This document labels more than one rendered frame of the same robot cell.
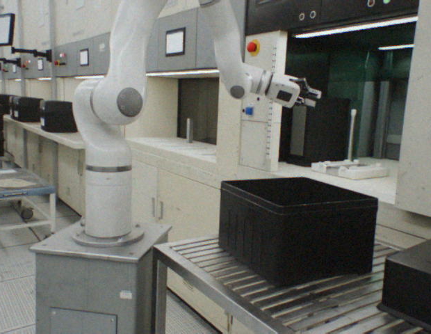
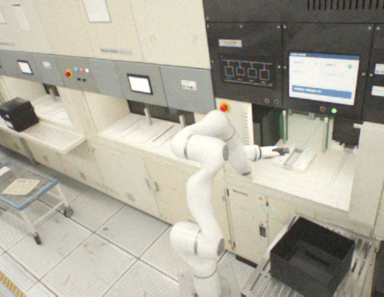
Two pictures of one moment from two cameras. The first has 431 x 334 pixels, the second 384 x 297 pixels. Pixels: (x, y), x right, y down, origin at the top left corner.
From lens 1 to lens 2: 1.13 m
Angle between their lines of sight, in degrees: 27
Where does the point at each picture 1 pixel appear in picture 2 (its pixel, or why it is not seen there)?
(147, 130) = (110, 119)
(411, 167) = (357, 203)
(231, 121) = not seen: hidden behind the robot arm
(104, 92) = (207, 251)
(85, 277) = not seen: outside the picture
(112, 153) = (211, 267)
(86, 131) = (189, 259)
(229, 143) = not seen: hidden behind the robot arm
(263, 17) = (230, 90)
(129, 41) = (207, 211)
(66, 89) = (5, 82)
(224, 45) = (236, 154)
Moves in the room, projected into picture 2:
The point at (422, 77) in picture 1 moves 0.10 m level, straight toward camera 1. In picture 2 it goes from (363, 165) to (372, 179)
